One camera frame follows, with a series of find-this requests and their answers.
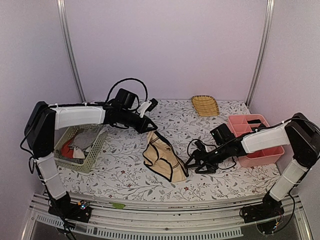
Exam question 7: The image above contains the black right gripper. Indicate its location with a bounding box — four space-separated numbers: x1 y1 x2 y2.
184 143 230 174

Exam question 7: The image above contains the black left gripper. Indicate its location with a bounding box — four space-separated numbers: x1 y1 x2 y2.
120 108 158 134

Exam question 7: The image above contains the beige garment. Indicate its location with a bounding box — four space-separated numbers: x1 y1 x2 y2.
142 130 189 183

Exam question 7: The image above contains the navy underwear with cream waistband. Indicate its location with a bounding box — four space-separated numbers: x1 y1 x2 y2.
251 127 260 132

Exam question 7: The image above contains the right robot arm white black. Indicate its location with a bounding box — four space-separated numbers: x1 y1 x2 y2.
184 112 320 218

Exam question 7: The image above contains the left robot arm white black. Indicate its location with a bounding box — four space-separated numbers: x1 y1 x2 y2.
22 99 158 217

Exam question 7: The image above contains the floral tablecloth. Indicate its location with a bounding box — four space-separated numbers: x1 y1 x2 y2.
58 100 280 202

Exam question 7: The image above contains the pink divided organizer box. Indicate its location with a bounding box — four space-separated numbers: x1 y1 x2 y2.
226 113 286 168

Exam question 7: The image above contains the yellow woven bamboo tray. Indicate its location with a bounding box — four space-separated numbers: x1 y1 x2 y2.
191 95 220 117

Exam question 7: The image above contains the cream perforated laundry basket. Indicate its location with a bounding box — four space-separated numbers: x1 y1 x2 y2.
54 125 107 173

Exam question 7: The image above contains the green tape piece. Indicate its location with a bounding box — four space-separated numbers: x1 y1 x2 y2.
110 202 126 209

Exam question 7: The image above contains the red garment in basket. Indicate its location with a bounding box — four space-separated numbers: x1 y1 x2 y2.
60 139 74 159

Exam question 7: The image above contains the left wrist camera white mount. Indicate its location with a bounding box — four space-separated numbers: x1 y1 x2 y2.
137 98 158 118

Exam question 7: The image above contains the right black camera cable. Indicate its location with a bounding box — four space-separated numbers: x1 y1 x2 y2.
186 138 237 171

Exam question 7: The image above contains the left black braided cable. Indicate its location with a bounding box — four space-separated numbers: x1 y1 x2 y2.
106 77 149 106

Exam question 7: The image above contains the aluminium front rail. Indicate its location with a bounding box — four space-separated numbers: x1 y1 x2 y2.
21 193 313 240

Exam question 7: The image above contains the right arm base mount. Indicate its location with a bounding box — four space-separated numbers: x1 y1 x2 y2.
239 201 285 223

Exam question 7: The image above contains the left aluminium frame post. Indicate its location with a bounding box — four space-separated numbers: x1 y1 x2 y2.
56 0 87 102

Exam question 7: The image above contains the aluminium frame post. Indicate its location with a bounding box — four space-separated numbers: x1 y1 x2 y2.
245 0 275 108
56 0 87 102

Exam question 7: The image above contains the right aluminium frame post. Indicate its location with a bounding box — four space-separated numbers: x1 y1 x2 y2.
245 0 275 108

